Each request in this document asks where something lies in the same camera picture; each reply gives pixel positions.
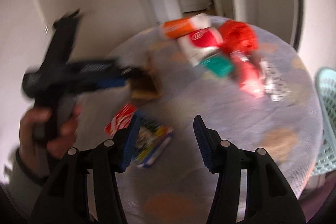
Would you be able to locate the red plastic bag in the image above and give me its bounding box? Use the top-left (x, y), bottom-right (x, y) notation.
top-left (218, 20), bottom-right (259, 56)

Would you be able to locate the grey sleeve forearm left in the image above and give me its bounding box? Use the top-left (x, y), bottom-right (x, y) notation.
top-left (1, 148), bottom-right (49, 219)

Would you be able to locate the teal plastic laundry basket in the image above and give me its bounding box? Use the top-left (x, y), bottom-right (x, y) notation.
top-left (312, 67), bottom-right (336, 176)

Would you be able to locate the tiger playing card box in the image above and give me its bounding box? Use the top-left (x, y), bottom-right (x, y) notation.
top-left (104, 103), bottom-right (174, 168)

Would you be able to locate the brown paper bag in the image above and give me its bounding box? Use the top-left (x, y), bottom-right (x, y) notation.
top-left (130, 53), bottom-right (163, 107)

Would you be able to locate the red and white paper cup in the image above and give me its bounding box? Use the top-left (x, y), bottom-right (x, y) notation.
top-left (177, 27), bottom-right (223, 67)

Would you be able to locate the orange soy milk paper cup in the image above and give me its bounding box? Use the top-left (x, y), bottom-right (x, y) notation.
top-left (160, 13), bottom-right (211, 39)

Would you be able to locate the green plastic wrapper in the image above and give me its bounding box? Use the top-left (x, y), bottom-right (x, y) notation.
top-left (200, 55), bottom-right (234, 78)

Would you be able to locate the person's left hand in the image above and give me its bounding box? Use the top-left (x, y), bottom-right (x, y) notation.
top-left (19, 104), bottom-right (81, 177)

